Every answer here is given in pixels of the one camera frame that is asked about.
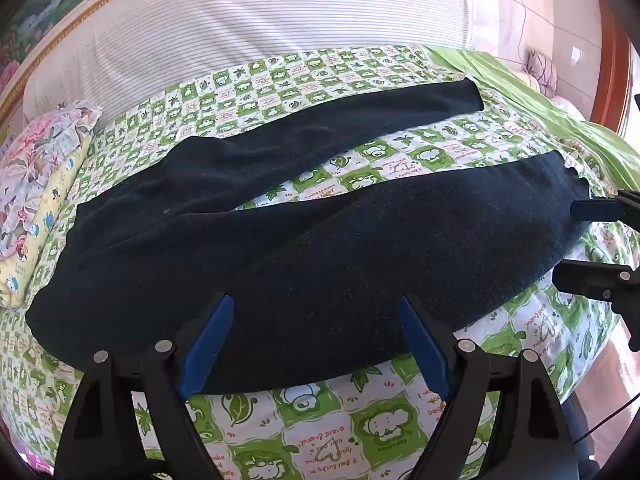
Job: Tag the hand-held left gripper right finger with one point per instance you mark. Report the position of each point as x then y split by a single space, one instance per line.
422 350

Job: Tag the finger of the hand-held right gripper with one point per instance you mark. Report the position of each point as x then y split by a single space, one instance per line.
592 210
585 277

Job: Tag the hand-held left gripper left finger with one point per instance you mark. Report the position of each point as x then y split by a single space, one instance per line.
207 350

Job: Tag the black pants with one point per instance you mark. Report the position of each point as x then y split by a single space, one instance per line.
310 260

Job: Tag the plain green blanket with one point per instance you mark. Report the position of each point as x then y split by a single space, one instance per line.
550 110

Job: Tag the green printed bed sheet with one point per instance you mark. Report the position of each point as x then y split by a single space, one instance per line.
320 440

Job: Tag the small floral cushion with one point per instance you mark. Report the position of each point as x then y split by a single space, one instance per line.
542 72

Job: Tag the yellow cartoon pillow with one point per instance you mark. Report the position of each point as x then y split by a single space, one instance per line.
55 210

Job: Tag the floral pillow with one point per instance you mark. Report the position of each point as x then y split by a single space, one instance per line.
35 170

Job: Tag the white striped headboard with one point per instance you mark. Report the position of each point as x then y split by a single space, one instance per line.
240 25

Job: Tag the gold framed painting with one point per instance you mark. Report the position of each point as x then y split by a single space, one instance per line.
45 15

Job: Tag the wooden door frame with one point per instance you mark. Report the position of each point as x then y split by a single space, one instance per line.
612 70

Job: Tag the white wall plate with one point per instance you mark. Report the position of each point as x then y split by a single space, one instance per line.
577 52

